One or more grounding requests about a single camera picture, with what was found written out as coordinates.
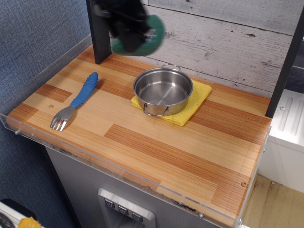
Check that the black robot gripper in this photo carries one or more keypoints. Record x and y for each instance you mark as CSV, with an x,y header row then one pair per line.
x,y
127,19

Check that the toy avocado half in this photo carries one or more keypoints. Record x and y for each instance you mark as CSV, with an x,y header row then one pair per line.
x,y
136,45

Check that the silver metal pan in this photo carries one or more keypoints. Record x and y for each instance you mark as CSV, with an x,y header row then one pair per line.
x,y
163,91

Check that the yellow folded cloth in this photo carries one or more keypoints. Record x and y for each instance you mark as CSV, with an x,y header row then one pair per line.
x,y
177,114

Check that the grey toy fridge cabinet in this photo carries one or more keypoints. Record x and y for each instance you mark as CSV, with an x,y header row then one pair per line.
x,y
102,199

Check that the white ridged side counter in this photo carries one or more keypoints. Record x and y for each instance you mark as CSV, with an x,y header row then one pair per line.
x,y
283,157

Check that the yellow object at corner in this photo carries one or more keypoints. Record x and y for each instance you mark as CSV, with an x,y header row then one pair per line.
x,y
29,223

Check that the clear acrylic table guard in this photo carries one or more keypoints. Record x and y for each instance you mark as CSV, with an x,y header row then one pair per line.
x,y
203,163

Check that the black left vertical post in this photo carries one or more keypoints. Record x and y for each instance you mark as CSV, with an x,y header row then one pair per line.
x,y
99,34

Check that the black vertical post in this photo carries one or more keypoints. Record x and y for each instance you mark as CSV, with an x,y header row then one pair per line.
x,y
99,34
287,66

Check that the blue handled metal fork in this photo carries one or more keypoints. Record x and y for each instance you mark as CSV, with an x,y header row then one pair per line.
x,y
60,120

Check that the black right vertical post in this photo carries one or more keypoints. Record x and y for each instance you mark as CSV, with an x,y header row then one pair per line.
x,y
287,66

